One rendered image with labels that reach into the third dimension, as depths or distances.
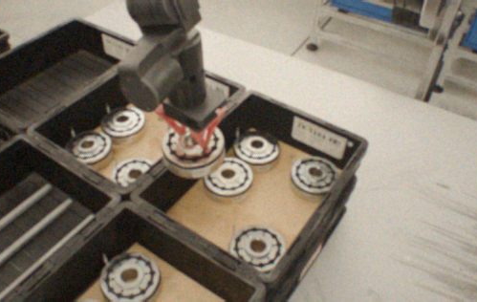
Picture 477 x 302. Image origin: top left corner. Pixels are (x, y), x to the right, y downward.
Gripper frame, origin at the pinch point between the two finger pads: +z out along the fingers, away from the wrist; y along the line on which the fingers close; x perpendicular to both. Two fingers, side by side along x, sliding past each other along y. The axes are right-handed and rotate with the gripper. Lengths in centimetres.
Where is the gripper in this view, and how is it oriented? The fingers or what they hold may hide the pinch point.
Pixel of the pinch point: (193, 137)
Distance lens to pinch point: 73.6
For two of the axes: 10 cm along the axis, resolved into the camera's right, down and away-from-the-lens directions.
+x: 5.9, -6.2, 5.2
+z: 0.2, 6.5, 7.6
